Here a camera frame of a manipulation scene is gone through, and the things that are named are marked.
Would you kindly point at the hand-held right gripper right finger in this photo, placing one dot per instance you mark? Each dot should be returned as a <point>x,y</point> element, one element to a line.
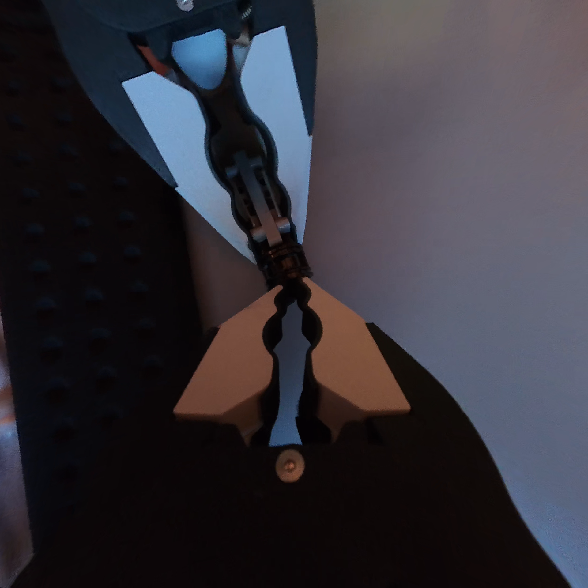
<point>353,372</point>

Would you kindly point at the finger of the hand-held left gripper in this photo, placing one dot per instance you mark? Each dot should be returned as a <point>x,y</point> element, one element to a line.
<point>174,138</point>
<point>280,101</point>

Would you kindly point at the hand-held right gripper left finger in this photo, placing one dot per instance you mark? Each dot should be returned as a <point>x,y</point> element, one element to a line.
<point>220,372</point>

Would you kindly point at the grey toy brick assembly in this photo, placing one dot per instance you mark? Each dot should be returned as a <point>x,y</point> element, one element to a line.
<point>253,193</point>

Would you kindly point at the black toy wheel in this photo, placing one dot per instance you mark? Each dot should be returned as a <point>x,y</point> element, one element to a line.
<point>287,262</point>

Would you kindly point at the grey desk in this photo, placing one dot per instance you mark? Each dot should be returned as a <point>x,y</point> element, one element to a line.
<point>436,229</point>

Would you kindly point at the black perforated panel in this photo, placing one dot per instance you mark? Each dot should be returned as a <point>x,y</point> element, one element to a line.
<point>92,275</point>

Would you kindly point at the pale pink cloth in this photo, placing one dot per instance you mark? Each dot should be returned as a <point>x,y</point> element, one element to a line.
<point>9,459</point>

